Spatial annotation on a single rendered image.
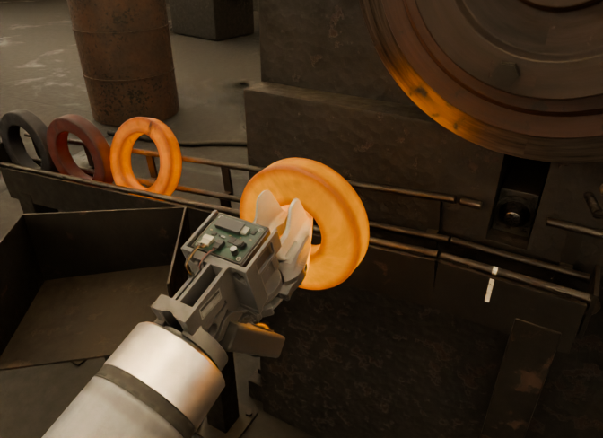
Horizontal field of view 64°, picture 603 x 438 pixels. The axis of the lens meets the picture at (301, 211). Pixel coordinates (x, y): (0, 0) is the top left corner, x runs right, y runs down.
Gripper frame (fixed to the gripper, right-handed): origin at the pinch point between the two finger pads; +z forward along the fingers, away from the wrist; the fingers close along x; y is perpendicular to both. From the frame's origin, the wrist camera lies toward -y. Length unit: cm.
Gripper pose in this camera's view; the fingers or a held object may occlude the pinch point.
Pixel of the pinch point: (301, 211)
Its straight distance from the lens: 54.3
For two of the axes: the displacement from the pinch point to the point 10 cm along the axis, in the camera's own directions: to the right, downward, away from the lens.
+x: -8.7, -2.6, 4.3
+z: 4.8, -6.6, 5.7
